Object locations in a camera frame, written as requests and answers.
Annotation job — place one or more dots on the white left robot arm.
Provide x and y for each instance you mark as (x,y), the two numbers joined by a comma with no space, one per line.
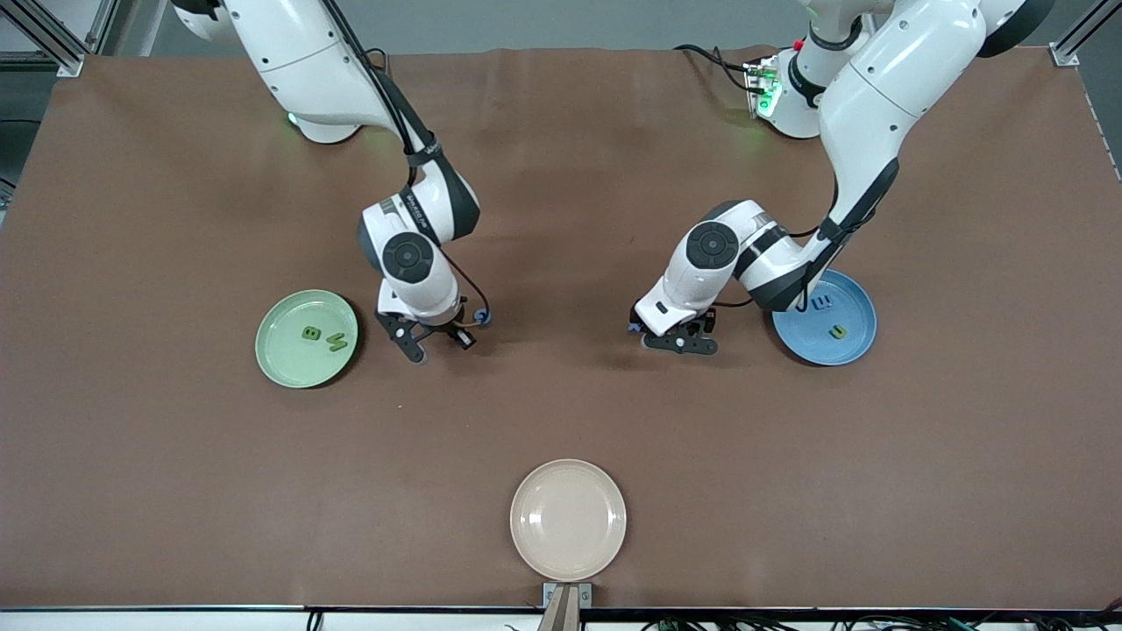
(894,88)

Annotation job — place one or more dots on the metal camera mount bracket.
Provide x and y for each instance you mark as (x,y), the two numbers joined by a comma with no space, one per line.
(567,605)

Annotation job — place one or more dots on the blue letter m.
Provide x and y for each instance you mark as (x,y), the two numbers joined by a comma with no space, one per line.
(821,304)

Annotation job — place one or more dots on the blue letter G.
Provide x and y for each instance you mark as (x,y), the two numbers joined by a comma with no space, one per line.
(485,320)

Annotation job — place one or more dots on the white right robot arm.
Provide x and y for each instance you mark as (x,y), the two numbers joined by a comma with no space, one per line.
(298,61)

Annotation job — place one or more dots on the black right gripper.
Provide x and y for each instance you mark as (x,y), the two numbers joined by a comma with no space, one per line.
(452,330)

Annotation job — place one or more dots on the beige plate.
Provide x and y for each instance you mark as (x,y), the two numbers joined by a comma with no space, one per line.
(568,521)

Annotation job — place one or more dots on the brown table cover sheet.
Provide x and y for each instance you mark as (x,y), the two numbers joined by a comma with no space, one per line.
(561,219)

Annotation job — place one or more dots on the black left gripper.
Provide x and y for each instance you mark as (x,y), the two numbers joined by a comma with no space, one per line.
(709,325)

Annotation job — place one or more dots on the light green plate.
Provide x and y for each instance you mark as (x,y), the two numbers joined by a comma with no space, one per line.
(289,361)

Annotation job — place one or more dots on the blue plate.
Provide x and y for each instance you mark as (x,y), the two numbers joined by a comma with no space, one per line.
(857,346)

